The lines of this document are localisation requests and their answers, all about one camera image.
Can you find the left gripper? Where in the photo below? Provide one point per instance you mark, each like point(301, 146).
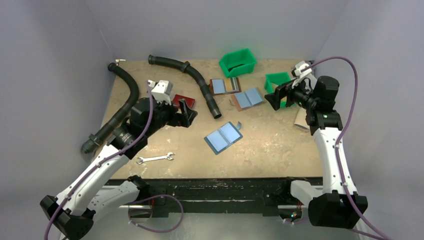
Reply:
point(180, 114)

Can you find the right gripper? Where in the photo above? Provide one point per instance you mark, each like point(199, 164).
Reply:
point(284, 95)

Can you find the blue leather card holder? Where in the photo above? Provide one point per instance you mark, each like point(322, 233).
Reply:
point(225, 136)

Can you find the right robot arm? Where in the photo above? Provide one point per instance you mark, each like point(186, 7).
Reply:
point(331, 159)

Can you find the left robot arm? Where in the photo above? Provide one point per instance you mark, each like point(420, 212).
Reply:
point(99, 165)

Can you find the red card case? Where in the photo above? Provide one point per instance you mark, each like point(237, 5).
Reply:
point(189, 101)

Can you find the pink open card holder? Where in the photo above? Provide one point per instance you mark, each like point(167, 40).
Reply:
point(247, 99)

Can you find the beige card holder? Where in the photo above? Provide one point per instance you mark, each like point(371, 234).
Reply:
point(300, 120)

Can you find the brown open card holder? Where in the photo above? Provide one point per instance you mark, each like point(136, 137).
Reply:
point(224, 86)

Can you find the green bin right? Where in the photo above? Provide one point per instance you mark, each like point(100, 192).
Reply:
point(273, 80)

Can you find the green bin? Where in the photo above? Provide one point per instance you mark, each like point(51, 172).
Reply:
point(238, 63)
point(273, 80)

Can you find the green bin rear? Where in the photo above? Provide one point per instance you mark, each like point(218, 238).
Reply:
point(238, 63)

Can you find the silver open-end wrench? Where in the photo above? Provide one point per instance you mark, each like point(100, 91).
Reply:
point(168, 156)

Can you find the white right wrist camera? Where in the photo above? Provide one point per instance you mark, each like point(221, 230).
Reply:
point(303, 72)

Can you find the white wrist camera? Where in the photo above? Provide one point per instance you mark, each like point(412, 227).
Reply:
point(303, 72)
point(162, 91)

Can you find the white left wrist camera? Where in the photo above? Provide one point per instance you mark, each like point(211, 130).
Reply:
point(162, 91)

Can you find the black table front rail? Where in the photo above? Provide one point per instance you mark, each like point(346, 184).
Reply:
point(268, 196)

